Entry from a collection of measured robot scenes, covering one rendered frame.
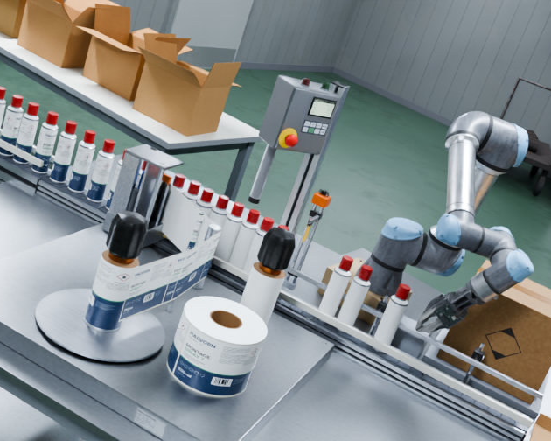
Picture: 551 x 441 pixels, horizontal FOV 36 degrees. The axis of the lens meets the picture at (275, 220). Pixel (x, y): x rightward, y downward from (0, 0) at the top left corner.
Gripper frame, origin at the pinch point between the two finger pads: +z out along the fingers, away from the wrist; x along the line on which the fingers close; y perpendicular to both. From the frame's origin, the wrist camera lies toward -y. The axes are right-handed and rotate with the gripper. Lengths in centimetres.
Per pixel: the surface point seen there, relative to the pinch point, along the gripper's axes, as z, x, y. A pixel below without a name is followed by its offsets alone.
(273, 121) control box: 0, -71, -1
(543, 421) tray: -7.9, 42.4, -12.8
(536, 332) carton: -19.8, 21.5, -18.6
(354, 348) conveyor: 17.8, -5.5, 5.4
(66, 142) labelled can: 59, -108, 2
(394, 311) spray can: 2.2, -7.8, 3.0
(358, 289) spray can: 7.3, -18.4, 2.7
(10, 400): 120, -54, 23
